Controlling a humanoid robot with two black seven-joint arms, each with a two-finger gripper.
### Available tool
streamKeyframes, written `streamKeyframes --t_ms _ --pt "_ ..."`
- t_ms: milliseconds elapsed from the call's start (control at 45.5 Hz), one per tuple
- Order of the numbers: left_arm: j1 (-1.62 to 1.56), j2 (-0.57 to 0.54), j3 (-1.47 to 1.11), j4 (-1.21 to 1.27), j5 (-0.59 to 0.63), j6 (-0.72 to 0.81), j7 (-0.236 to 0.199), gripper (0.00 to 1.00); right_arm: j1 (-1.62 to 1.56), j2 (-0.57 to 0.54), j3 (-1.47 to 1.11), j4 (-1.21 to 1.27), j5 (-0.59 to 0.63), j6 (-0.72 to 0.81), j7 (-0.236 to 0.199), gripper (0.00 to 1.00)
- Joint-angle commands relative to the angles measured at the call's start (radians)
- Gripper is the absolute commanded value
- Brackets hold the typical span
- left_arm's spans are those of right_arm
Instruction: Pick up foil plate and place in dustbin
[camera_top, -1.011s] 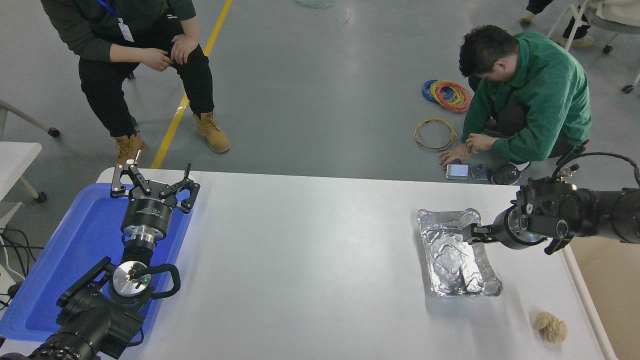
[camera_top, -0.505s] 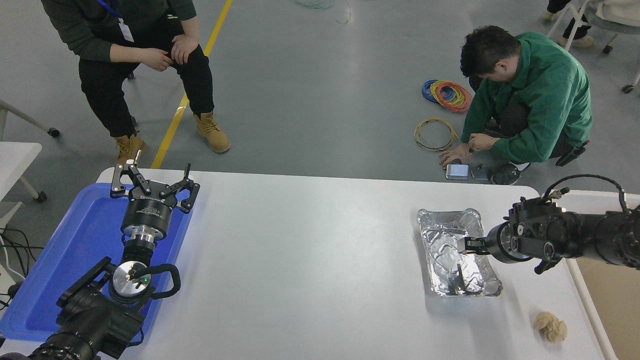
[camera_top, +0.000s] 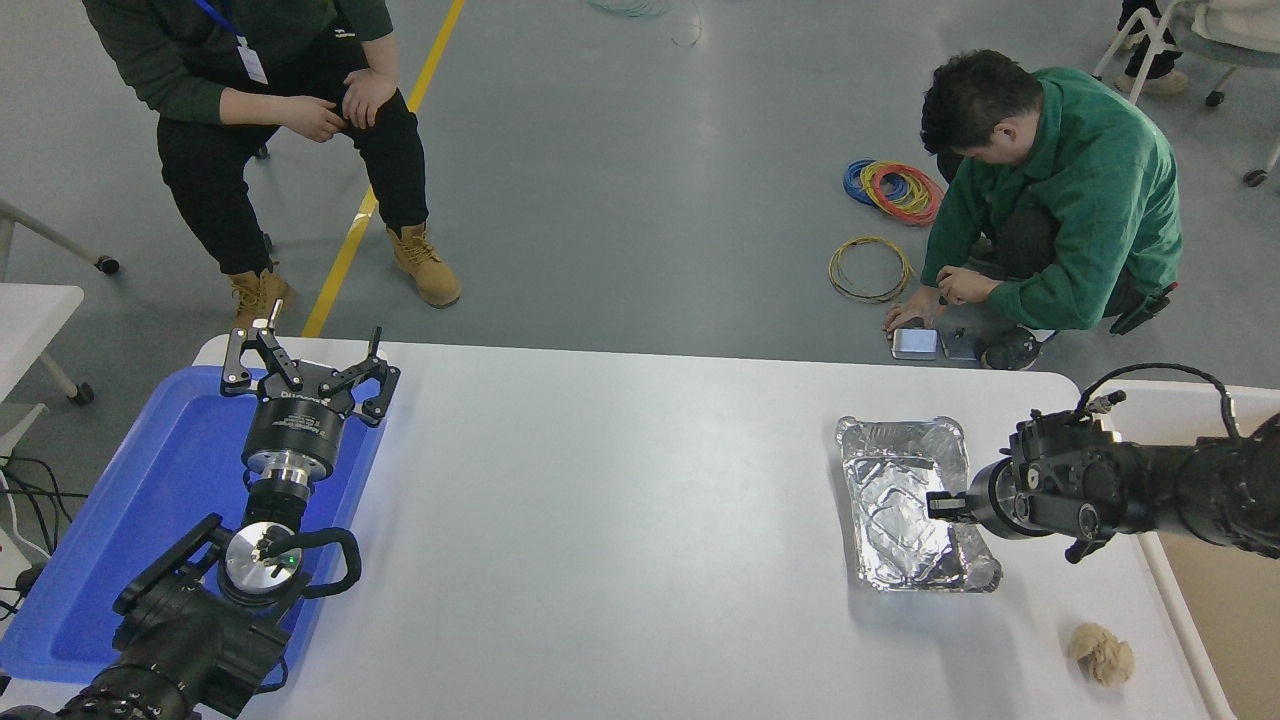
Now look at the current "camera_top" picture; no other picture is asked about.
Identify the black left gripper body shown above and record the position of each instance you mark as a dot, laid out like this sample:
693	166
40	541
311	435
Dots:
295	430

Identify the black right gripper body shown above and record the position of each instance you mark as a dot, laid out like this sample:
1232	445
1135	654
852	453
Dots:
995	500

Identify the rectangular foil tray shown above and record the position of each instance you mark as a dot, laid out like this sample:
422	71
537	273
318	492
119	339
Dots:
900	530

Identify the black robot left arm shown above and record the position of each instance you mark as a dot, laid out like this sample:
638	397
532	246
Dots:
180	640

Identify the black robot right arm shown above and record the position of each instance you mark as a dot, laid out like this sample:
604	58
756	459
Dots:
1230	490

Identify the person's right forearm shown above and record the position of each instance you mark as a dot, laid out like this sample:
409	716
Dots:
250	108

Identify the person's right hand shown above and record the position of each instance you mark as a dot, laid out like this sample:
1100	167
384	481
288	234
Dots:
912	315
315	118

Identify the person's left hand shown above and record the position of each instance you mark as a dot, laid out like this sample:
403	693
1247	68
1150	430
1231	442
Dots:
965	285
368	95

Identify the grey wheeled chair leg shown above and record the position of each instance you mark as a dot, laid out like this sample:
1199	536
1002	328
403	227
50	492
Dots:
107	265

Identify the small grey device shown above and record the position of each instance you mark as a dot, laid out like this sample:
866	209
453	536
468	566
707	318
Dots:
960	345

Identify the small grey box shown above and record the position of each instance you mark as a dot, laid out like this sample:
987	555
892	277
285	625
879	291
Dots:
915	343

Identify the blue plastic tray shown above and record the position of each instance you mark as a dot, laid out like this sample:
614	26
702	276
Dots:
150	500

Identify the person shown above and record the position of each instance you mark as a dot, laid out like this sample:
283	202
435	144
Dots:
1155	62
1080	200
200	170

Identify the crumpled tan paper ball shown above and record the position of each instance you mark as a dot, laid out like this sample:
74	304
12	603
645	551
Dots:
1100	655

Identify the white side table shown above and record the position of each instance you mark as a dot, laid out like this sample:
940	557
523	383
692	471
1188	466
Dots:
30	320

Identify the large pale bin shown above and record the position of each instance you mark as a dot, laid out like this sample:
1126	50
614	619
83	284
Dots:
1230	620

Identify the white ID badge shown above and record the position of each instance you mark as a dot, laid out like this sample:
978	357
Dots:
252	60

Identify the white power strip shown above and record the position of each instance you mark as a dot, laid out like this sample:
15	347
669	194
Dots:
8	555

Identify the white wheeled chair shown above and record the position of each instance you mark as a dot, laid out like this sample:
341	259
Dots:
1225	52

